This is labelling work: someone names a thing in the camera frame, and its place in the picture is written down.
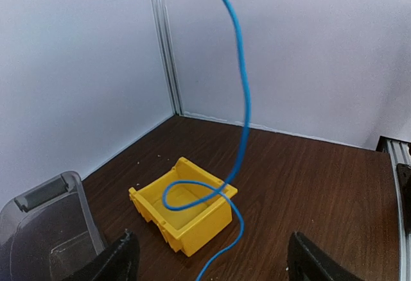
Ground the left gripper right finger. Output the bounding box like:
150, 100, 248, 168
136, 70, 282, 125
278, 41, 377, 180
287, 232, 361, 281

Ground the grey transparent plastic tub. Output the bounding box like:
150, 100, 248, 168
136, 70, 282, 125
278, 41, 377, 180
1, 171, 107, 280

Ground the aluminium front rail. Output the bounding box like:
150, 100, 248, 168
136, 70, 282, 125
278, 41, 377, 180
376, 136, 410, 280

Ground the yellow plastic bin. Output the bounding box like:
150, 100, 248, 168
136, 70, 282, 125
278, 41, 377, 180
128, 157, 232, 257

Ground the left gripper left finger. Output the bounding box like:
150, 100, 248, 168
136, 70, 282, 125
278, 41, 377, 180
64, 230, 140, 281

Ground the right aluminium frame post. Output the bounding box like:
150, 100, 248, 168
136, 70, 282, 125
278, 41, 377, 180
152, 0, 184, 115

